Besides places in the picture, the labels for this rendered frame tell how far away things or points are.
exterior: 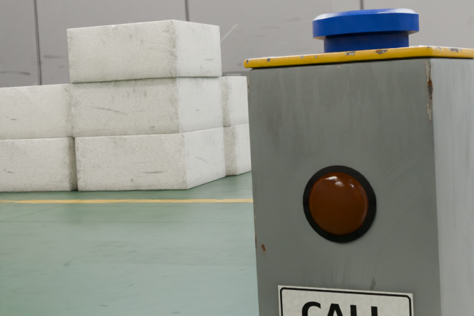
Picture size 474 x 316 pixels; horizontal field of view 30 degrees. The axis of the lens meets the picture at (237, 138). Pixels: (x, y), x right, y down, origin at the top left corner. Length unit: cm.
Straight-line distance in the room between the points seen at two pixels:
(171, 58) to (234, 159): 56
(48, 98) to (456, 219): 278
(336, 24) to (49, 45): 626
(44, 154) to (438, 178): 279
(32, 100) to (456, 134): 281
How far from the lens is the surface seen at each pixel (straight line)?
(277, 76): 32
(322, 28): 33
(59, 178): 304
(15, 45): 672
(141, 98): 287
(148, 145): 286
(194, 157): 289
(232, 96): 322
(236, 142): 320
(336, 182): 31
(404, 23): 33
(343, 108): 31
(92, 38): 295
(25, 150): 310
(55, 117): 305
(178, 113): 282
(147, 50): 285
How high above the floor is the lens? 30
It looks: 3 degrees down
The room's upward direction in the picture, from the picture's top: 3 degrees counter-clockwise
